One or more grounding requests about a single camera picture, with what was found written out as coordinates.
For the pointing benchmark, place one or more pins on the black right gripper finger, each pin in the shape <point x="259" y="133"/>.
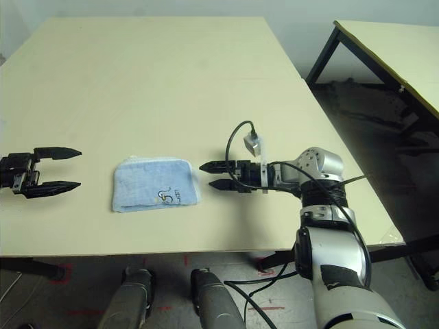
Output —
<point x="219" y="166"/>
<point x="223" y="185"/>

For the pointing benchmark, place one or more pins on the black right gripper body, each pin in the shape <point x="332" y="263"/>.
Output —
<point x="248" y="176"/>

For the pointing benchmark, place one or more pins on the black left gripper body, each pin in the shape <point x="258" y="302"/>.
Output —
<point x="19" y="174"/>

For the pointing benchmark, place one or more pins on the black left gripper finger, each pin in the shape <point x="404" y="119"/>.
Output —
<point x="55" y="188"/>
<point x="56" y="153"/>

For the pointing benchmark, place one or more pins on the blue towel white trim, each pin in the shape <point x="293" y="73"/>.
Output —
<point x="154" y="185"/>

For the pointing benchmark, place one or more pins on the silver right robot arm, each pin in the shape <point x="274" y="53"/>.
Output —
<point x="336" y="240"/>

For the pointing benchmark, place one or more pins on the red floor tape corner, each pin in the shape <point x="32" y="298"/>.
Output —
<point x="68" y="270"/>
<point x="265" y="272"/>

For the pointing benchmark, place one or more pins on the black table base bar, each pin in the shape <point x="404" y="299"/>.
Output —
<point x="408" y="252"/>
<point x="31" y="269"/>
<point x="274" y="260"/>

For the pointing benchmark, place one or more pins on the grey robot right leg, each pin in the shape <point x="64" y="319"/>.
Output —
<point x="214" y="301"/>

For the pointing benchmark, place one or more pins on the grey robot leg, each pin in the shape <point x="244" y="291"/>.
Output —
<point x="214" y="301"/>
<point x="125" y="301"/>

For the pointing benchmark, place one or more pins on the red floor tape strip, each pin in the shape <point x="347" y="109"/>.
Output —
<point x="267" y="307"/>

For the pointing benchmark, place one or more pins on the grey robot left leg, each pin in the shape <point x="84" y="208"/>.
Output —
<point x="125" y="301"/>

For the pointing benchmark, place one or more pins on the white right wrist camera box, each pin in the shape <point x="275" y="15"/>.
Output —
<point x="256" y="147"/>

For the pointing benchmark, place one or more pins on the beige side table black frame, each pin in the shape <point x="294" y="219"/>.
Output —
<point x="394" y="48"/>

